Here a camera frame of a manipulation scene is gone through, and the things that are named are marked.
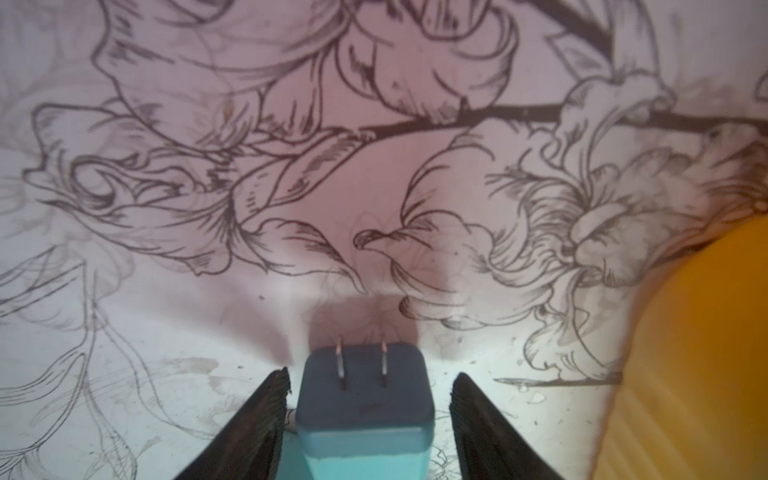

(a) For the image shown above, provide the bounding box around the yellow storage tray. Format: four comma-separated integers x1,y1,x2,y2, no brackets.
593,218,767,479

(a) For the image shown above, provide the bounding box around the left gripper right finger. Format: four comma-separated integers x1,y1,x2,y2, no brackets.
449,373,562,480

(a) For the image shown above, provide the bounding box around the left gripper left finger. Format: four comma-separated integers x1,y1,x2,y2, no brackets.
176,368,291,480

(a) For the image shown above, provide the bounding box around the teal plug one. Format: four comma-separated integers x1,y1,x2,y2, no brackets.
295,342,435,480

